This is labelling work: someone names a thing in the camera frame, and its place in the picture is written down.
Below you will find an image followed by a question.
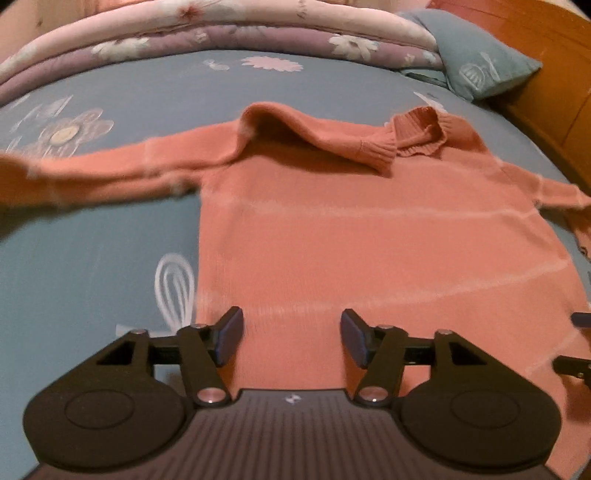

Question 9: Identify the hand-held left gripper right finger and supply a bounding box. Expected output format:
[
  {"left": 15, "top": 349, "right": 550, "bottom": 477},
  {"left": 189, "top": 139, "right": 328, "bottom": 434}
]
[{"left": 340, "top": 308, "right": 488, "bottom": 408}]

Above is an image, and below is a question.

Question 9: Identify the blue printed pillow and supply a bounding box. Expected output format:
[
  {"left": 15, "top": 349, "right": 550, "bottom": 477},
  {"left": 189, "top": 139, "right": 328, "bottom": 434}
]
[{"left": 402, "top": 9, "right": 543, "bottom": 102}]

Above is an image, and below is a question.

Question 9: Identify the flat blue pillow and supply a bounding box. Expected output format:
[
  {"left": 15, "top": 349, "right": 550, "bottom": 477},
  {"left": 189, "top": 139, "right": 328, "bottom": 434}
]
[{"left": 399, "top": 67, "right": 451, "bottom": 88}]

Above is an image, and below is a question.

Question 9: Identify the wooden headboard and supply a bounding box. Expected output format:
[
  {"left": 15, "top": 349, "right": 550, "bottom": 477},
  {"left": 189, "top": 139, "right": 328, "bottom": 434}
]
[{"left": 427, "top": 0, "right": 591, "bottom": 181}]

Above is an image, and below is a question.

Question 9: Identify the orange striped knit sweater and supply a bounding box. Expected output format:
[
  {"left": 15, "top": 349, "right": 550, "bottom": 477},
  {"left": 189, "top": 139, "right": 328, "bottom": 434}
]
[{"left": 0, "top": 104, "right": 591, "bottom": 462}]

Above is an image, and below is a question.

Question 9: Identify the folded pink purple floral quilt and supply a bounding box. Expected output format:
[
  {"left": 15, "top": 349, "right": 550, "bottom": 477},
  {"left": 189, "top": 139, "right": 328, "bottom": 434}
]
[{"left": 0, "top": 0, "right": 446, "bottom": 100}]

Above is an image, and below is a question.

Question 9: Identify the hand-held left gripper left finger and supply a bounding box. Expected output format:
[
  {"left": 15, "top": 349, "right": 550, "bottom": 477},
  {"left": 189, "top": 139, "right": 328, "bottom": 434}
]
[{"left": 96, "top": 305, "right": 244, "bottom": 408}]

